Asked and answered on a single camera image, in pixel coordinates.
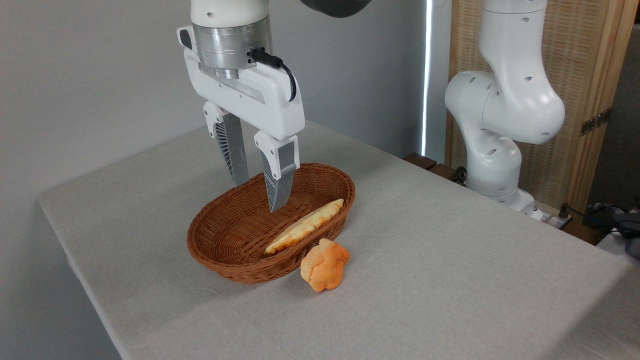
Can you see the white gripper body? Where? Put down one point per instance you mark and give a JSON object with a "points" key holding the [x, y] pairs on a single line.
{"points": [[260, 100]]}

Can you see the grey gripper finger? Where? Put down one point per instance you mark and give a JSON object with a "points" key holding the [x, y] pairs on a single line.
{"points": [[232, 145], [280, 170]]}

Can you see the long braided bread loaf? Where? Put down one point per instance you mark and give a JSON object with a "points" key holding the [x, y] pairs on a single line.
{"points": [[305, 226]]}

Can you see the small orange bread roll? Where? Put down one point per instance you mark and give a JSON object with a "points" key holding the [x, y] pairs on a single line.
{"points": [[325, 267]]}

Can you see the silver metal wrist flange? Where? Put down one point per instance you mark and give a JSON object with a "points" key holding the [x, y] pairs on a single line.
{"points": [[225, 45]]}

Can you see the brown wicker basket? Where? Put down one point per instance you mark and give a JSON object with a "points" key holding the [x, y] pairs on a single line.
{"points": [[235, 235]]}

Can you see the grey tablecloth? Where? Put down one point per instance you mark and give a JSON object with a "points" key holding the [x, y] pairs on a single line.
{"points": [[450, 280]]}

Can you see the brass screen hinge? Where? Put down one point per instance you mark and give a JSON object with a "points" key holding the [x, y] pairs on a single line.
{"points": [[595, 121]]}

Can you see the wooden rattan folding screen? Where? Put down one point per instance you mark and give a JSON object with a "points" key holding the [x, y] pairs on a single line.
{"points": [[580, 60]]}

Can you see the dark grey bag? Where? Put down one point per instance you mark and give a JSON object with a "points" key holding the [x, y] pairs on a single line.
{"points": [[625, 225]]}

